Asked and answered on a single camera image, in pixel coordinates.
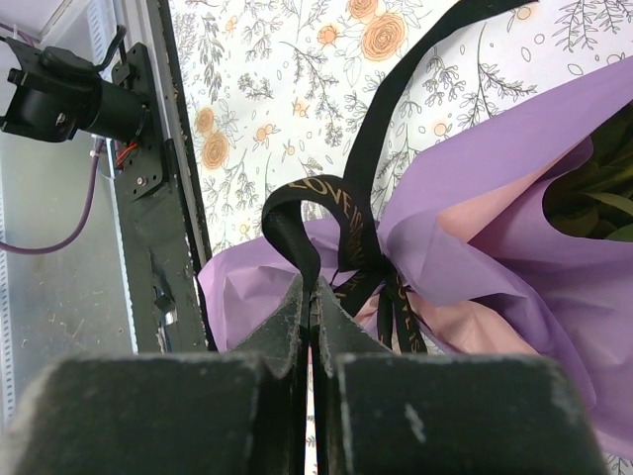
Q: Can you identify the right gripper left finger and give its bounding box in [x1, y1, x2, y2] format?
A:
[236, 275, 308, 474]

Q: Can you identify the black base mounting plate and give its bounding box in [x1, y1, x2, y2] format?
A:
[113, 1, 216, 352]

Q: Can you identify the floral patterned table mat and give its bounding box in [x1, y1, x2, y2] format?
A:
[169, 1, 632, 253]

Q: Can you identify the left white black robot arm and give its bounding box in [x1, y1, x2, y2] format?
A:
[1, 38, 148, 143]

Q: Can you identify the black ribbon with gold text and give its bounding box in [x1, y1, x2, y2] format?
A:
[262, 1, 537, 355]

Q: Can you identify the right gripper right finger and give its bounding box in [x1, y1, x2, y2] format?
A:
[310, 277, 393, 474]

